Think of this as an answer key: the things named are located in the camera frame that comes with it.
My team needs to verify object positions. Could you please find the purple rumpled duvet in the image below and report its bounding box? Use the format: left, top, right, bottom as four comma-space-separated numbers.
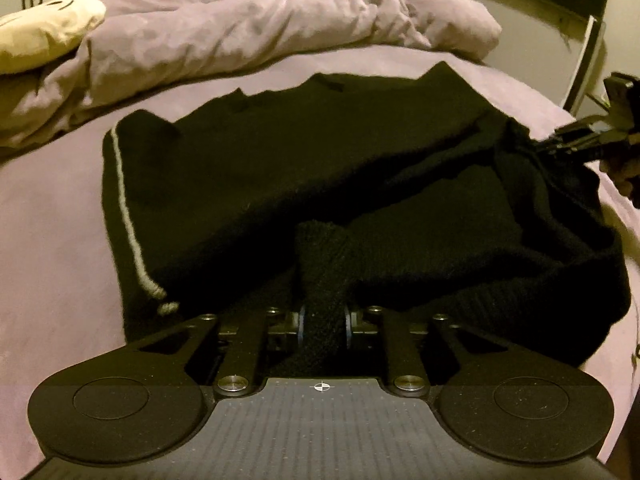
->
1, 0, 501, 157

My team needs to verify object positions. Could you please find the cream face plush cushion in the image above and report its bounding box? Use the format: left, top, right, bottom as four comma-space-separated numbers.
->
0, 0, 106, 75

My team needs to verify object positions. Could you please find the black knit sweater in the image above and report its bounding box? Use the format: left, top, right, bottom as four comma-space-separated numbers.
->
102, 63, 631, 366

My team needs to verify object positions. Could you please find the wooden bedside shelf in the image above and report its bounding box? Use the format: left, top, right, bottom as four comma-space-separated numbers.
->
562, 15, 605, 115

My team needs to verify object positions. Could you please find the person's right hand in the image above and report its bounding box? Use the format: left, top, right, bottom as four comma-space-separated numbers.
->
600, 154, 640, 209

